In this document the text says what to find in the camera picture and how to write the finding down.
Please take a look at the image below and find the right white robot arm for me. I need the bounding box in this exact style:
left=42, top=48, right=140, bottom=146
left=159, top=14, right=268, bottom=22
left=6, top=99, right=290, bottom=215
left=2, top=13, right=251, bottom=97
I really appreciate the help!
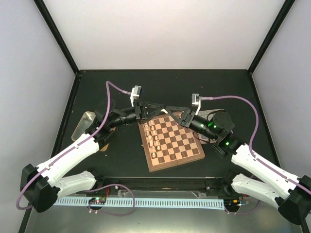
left=166, top=106, right=311, bottom=225

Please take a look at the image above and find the black frame post right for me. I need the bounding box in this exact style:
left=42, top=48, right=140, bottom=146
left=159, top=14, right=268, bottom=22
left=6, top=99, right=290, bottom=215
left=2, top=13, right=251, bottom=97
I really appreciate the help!
left=248, top=0, right=295, bottom=75

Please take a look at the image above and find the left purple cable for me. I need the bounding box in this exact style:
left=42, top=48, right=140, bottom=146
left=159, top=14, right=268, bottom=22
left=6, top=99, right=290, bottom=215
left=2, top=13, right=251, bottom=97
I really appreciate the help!
left=16, top=81, right=133, bottom=210

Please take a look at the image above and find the white slotted cable duct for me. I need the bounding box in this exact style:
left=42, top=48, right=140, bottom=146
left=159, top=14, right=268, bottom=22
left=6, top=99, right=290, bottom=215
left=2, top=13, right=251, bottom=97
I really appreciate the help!
left=54, top=197, right=225, bottom=210

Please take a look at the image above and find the black frame post left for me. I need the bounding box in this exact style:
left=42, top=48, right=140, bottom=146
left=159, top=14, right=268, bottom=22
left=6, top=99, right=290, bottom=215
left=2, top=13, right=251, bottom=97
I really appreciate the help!
left=34, top=0, right=80, bottom=75

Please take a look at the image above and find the pink metal tray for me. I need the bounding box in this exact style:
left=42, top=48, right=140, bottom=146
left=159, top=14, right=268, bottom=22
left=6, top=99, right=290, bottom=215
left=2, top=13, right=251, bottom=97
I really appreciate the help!
left=194, top=108, right=225, bottom=144

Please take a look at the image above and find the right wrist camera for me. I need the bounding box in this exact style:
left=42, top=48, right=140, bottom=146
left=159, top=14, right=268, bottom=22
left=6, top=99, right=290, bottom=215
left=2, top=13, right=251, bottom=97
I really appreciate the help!
left=191, top=93, right=202, bottom=115

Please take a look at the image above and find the controller board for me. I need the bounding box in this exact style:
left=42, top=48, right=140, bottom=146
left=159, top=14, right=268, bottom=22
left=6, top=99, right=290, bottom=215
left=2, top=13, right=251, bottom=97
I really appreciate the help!
left=224, top=199, right=249, bottom=207
left=88, top=197, right=106, bottom=205

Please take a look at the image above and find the black front rail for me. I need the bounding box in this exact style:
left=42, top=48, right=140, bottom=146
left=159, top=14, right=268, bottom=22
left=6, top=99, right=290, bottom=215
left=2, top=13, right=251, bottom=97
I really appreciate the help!
left=93, top=177, right=239, bottom=197

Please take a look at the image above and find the right controller board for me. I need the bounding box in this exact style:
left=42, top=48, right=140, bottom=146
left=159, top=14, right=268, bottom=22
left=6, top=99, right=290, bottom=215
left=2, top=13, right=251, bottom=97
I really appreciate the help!
left=224, top=199, right=249, bottom=207

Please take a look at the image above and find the wooden chess board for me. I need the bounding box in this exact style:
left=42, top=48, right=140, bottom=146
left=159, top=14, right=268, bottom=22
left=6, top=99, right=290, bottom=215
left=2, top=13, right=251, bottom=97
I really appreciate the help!
left=138, top=114, right=205, bottom=172

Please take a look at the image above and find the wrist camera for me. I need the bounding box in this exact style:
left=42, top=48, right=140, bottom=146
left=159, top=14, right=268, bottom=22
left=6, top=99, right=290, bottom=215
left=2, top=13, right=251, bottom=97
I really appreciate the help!
left=130, top=85, right=142, bottom=107
left=191, top=93, right=202, bottom=115

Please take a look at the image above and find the black frame post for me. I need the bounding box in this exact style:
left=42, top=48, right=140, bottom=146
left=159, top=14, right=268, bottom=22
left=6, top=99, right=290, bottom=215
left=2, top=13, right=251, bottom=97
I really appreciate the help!
left=34, top=0, right=80, bottom=75
left=248, top=0, right=295, bottom=75

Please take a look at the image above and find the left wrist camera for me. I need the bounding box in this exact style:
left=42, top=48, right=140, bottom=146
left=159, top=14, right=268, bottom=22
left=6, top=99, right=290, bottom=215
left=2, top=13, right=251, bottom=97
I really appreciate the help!
left=130, top=85, right=142, bottom=107

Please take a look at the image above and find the left controller board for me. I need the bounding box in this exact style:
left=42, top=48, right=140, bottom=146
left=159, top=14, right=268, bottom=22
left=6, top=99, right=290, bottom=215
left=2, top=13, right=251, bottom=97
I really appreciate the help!
left=88, top=197, right=106, bottom=205

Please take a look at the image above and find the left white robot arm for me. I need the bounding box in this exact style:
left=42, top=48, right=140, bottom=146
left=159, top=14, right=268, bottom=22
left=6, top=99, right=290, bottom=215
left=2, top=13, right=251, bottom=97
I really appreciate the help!
left=20, top=100, right=164, bottom=213

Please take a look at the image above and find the gold metal tray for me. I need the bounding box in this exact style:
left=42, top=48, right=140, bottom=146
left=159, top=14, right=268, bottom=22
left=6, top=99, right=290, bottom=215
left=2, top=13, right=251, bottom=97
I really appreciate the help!
left=71, top=111, right=95, bottom=149

